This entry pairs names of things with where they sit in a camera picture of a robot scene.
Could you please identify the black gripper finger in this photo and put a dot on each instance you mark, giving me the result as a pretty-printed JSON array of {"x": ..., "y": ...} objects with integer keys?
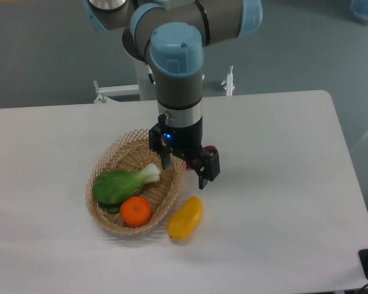
[
  {"x": 206, "y": 164},
  {"x": 164, "y": 151}
]

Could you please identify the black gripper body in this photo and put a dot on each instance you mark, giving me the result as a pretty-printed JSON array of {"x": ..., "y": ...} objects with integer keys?
[{"x": 183, "y": 142}]

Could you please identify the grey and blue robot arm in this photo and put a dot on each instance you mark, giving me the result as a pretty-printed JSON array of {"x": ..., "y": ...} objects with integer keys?
[{"x": 171, "y": 42}]

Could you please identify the woven wicker basket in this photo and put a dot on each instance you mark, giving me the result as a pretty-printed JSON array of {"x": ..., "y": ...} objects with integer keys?
[{"x": 128, "y": 168}]

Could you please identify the red object behind gripper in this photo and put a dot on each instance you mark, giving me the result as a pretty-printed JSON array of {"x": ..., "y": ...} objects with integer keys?
[{"x": 207, "y": 150}]

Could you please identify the yellow mango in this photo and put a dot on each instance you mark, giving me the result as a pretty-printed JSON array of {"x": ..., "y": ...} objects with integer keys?
[{"x": 185, "y": 220}]

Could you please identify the green bok choy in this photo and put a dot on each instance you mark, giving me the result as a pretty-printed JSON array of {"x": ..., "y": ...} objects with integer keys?
[{"x": 119, "y": 186}]

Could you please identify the orange fruit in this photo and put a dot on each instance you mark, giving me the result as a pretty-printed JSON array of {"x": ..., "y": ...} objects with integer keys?
[{"x": 135, "y": 211}]

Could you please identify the green cucumber under bok choy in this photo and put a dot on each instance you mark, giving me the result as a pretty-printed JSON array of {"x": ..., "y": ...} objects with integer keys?
[{"x": 111, "y": 208}]

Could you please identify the blue plastic bag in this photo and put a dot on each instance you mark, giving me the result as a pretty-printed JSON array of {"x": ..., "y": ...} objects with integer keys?
[{"x": 359, "y": 9}]

